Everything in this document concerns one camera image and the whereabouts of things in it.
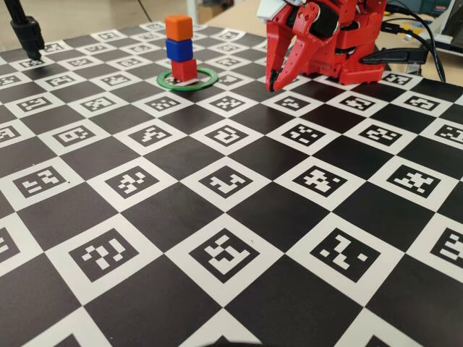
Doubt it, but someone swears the green ring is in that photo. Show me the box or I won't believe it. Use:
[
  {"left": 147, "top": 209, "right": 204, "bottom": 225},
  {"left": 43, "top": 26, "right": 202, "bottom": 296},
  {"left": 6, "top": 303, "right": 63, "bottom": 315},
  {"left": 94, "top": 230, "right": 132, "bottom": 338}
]
[{"left": 156, "top": 68, "right": 218, "bottom": 91}]

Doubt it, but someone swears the white furniture leg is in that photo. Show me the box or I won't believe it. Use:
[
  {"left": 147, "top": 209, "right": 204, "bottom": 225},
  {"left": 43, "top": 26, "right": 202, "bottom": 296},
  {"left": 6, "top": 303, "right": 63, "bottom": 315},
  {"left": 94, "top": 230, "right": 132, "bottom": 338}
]
[{"left": 186, "top": 0, "right": 199, "bottom": 25}]

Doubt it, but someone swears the blue cube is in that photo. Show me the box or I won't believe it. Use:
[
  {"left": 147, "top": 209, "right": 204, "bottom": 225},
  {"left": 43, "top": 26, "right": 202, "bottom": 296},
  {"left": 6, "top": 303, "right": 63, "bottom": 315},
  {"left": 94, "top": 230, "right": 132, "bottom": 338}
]
[{"left": 165, "top": 37, "right": 194, "bottom": 62}]

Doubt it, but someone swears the black tripod leg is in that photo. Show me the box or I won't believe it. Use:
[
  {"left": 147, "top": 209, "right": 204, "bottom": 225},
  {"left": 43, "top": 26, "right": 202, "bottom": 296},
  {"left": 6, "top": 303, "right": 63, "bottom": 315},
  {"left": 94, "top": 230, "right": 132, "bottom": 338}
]
[{"left": 9, "top": 0, "right": 46, "bottom": 61}]

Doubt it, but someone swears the black usb plug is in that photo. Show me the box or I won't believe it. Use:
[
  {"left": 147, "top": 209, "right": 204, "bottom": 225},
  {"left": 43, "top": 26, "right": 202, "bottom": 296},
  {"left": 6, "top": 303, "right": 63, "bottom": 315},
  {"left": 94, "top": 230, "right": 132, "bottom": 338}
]
[{"left": 382, "top": 21, "right": 415, "bottom": 36}]

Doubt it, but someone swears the green tool case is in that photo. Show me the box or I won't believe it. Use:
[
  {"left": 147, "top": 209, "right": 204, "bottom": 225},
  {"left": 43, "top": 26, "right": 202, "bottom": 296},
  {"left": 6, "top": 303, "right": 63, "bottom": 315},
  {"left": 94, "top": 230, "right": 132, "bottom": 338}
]
[{"left": 415, "top": 0, "right": 449, "bottom": 15}]

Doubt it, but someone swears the thick black cable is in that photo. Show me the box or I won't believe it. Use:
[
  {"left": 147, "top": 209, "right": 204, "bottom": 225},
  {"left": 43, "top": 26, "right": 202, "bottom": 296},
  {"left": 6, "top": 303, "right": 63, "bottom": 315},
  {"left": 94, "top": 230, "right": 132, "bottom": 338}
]
[{"left": 386, "top": 1, "right": 446, "bottom": 82}]

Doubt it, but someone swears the red perforated robot base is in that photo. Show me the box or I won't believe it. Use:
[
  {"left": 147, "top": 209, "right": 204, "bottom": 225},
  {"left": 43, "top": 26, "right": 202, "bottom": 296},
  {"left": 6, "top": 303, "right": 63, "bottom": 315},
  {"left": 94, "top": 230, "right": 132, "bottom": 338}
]
[{"left": 296, "top": 53, "right": 385, "bottom": 86}]

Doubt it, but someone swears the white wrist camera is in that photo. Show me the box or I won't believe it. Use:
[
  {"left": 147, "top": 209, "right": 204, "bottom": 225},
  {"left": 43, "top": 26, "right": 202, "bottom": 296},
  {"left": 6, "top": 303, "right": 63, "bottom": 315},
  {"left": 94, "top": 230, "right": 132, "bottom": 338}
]
[{"left": 255, "top": 0, "right": 289, "bottom": 21}]

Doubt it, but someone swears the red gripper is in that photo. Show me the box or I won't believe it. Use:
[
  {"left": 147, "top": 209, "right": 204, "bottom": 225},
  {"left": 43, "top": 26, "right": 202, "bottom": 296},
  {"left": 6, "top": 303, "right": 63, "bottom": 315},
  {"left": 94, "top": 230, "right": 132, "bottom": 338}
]
[{"left": 266, "top": 0, "right": 343, "bottom": 93}]

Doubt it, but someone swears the red cube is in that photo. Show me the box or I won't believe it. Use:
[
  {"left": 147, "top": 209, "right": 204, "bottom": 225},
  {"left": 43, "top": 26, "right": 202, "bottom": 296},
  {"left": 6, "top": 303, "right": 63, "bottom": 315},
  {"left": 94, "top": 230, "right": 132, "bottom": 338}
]
[{"left": 171, "top": 58, "right": 198, "bottom": 82}]

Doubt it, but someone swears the black power plug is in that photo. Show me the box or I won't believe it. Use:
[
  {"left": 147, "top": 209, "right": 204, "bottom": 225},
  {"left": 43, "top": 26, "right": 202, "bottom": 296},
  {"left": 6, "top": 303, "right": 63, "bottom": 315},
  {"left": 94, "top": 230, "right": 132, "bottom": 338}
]
[{"left": 361, "top": 46, "right": 431, "bottom": 67}]

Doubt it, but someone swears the black white ArUco checkerboard mat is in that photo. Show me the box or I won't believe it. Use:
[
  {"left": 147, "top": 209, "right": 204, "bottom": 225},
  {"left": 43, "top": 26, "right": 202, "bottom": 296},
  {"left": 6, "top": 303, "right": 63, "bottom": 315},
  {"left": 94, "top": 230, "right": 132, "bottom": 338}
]
[{"left": 0, "top": 20, "right": 463, "bottom": 347}]

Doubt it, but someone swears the cardboard box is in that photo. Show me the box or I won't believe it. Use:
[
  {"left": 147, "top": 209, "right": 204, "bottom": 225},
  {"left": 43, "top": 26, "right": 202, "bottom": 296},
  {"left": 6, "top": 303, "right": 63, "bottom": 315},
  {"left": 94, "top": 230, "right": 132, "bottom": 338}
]
[{"left": 197, "top": 4, "right": 222, "bottom": 22}]

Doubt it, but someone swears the grey laptop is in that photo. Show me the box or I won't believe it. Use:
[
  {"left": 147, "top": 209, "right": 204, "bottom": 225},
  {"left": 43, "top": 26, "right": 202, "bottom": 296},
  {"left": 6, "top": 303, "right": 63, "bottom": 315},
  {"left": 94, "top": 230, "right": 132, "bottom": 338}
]
[{"left": 432, "top": 0, "right": 463, "bottom": 55}]

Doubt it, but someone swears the orange cube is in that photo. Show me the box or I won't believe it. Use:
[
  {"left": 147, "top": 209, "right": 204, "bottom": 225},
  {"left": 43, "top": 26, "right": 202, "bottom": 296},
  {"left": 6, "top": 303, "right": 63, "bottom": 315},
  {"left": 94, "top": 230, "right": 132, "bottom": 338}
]
[{"left": 165, "top": 14, "right": 194, "bottom": 40}]

